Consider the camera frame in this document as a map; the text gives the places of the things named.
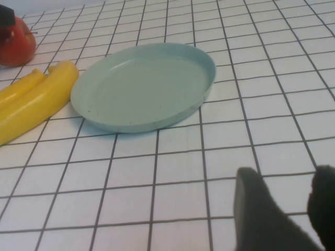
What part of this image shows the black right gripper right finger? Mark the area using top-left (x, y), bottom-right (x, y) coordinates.
top-left (307, 164), bottom-right (335, 251)

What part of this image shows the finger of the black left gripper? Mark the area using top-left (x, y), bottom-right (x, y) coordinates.
top-left (0, 5), bottom-right (15, 27)

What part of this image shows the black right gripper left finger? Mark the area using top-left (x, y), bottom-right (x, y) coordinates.
top-left (234, 167), bottom-right (325, 251)

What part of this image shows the dark red apple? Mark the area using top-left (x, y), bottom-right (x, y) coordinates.
top-left (0, 15), bottom-right (39, 67)

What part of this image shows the yellow banana with thin stem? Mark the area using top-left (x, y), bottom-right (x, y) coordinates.
top-left (0, 68), bottom-right (46, 109)

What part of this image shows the yellow banana with green end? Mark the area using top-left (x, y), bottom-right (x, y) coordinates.
top-left (0, 60), bottom-right (80, 146)

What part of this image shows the pale blue-green round plate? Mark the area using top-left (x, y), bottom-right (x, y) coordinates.
top-left (70, 42), bottom-right (217, 134)

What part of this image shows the white grid-pattern tablecloth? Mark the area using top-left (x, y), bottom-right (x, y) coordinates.
top-left (0, 0), bottom-right (335, 251)

